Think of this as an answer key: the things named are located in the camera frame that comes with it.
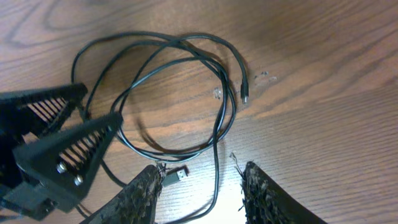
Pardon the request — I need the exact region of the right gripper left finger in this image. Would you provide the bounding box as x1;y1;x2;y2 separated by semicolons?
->
81;165;162;224

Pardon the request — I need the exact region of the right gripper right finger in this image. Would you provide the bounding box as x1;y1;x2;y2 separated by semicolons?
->
242;161;326;224

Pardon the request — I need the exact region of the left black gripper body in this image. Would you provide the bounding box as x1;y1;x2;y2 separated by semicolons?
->
1;125;59;221

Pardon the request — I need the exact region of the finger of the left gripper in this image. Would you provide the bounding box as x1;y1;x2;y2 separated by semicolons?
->
13;113;123;212
1;83;88;138

